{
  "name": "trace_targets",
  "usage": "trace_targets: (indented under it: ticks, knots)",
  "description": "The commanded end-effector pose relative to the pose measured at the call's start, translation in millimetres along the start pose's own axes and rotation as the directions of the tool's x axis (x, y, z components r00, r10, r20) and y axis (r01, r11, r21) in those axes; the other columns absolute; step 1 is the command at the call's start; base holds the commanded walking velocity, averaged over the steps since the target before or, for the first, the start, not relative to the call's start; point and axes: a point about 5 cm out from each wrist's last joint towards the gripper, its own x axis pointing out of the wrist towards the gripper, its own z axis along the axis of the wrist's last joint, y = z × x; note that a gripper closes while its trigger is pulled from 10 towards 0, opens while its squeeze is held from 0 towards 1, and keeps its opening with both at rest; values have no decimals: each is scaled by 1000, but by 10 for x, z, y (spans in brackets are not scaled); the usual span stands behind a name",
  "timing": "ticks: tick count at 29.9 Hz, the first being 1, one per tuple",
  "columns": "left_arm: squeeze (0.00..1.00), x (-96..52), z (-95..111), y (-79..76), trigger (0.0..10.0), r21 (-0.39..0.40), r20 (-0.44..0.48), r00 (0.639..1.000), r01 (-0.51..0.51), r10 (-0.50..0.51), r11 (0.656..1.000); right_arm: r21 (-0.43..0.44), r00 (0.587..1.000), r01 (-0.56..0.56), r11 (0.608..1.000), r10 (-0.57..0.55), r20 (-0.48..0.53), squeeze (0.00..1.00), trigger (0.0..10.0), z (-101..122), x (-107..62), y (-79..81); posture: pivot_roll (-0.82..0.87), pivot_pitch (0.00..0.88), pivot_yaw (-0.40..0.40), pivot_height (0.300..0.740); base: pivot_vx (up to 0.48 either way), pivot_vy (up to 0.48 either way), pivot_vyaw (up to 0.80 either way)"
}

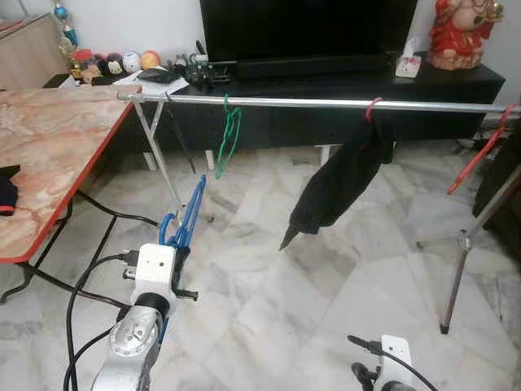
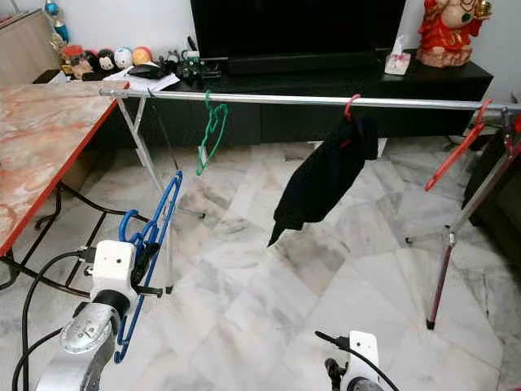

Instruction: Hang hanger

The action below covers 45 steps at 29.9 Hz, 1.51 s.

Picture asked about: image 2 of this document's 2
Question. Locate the blue plastic hanger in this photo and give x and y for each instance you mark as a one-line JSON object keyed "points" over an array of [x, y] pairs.
{"points": [[167, 204]]}

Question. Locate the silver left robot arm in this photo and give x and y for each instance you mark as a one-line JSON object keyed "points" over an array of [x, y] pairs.
{"points": [[85, 338]]}

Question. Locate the green plastic hanger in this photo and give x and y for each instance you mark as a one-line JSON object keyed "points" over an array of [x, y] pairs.
{"points": [[221, 122]]}

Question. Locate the red plastic hanger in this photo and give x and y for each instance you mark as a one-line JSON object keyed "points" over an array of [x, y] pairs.
{"points": [[456, 153], [350, 106]]}

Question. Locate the marble pattern folding table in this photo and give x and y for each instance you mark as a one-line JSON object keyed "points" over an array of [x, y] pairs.
{"points": [[49, 147]]}

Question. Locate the stack of white papers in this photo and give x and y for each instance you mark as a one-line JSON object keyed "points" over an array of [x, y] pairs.
{"points": [[169, 81]]}

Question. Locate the black wallet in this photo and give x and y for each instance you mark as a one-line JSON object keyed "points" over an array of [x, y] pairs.
{"points": [[146, 71]]}

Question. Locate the black hanging garment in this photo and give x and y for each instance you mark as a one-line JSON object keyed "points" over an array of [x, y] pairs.
{"points": [[326, 171]]}

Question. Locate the green circuit board gadget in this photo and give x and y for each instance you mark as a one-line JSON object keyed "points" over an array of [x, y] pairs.
{"points": [[191, 65]]}

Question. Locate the white round toy ball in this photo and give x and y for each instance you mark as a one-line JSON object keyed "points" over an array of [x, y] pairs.
{"points": [[124, 59]]}

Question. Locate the black round doll toy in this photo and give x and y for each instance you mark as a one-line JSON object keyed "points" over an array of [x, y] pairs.
{"points": [[104, 61]]}

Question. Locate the orange round toy ball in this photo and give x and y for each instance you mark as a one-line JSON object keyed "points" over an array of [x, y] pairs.
{"points": [[142, 56]]}

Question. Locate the red-lidded toy jar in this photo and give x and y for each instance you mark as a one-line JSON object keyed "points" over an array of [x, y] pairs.
{"points": [[77, 63]]}

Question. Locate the black TV console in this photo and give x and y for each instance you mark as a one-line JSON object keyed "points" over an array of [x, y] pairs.
{"points": [[309, 118]]}

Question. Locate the silver metal clothes rack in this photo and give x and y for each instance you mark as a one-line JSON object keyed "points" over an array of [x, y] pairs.
{"points": [[293, 98]]}

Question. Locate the light wooden cabinet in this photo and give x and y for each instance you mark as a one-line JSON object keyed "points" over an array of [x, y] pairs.
{"points": [[24, 49]]}

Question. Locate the ornamental trophy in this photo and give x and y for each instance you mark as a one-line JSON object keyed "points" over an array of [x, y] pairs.
{"points": [[59, 31]]}

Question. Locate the black soundbar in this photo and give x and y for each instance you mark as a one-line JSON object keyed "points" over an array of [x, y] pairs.
{"points": [[309, 63]]}

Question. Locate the black flat television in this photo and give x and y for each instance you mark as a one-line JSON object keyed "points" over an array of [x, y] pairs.
{"points": [[293, 28]]}

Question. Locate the white pink tissue box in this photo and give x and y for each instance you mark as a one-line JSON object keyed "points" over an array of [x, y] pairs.
{"points": [[397, 63]]}

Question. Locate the red laughing Buddha statue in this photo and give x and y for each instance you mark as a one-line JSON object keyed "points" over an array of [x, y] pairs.
{"points": [[448, 37]]}

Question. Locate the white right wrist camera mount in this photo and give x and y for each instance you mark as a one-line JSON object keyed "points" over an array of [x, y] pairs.
{"points": [[362, 354]]}

